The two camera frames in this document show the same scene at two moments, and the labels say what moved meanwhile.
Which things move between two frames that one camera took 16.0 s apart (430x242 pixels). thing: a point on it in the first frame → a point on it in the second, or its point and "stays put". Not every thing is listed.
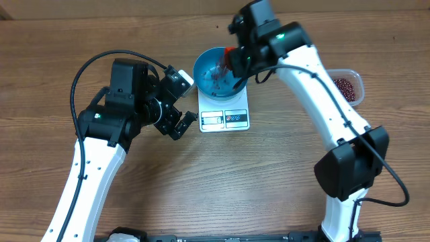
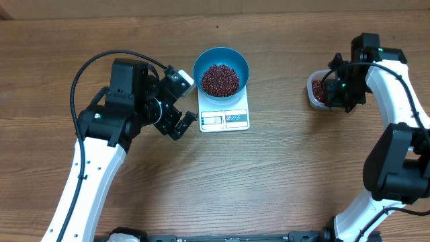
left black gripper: x=173 y=115 stays put
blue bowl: x=213 y=76 stays put
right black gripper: x=238 y=58 → x=336 y=101
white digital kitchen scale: x=232 y=115 stays put
